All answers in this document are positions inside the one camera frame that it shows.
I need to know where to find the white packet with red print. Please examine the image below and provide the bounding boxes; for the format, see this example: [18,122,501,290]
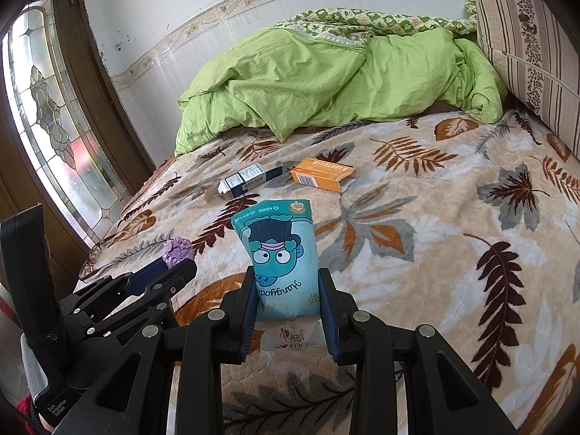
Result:
[260,319,329,354]

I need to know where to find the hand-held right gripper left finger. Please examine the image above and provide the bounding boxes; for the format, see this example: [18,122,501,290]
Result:
[84,266,259,435]

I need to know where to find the green white floral quilt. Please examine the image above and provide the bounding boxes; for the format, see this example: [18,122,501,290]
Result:
[276,0,479,45]

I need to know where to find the leaf printed blanket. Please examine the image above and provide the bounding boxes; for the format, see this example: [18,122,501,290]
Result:
[79,109,580,435]

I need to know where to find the wooden door with stained glass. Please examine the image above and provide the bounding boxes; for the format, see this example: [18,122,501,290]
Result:
[0,0,157,282]

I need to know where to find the striped beige pillow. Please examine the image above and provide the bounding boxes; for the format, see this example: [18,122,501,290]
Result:
[475,0,580,159]

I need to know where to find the teal cartoon tissue packet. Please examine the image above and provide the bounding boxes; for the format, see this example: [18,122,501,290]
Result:
[231,199,320,323]

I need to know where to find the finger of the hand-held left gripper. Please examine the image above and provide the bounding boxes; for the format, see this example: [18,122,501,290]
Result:
[72,257,169,315]
[84,260,199,343]

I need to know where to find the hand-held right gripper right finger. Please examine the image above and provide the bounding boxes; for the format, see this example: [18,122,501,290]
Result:
[318,268,517,435]

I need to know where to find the orange carton box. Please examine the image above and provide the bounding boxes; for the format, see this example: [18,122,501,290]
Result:
[290,158,356,195]

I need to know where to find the blue white carton box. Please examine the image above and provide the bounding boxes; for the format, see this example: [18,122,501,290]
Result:
[219,163,284,200]

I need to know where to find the purple paper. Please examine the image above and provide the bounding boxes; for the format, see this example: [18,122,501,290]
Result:
[162,237,195,269]

